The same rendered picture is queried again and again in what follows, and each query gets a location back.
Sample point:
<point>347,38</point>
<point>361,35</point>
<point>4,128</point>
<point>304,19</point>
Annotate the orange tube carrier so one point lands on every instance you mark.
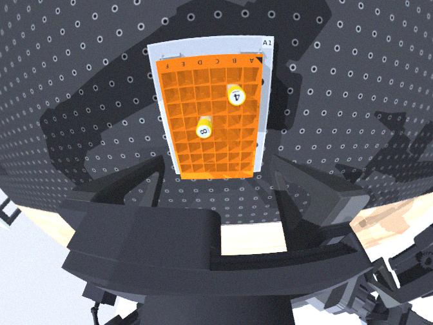
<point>181,90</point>

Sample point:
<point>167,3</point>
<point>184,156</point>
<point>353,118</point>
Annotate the yellow-capped vial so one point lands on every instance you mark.
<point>235,93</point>
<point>204,126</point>

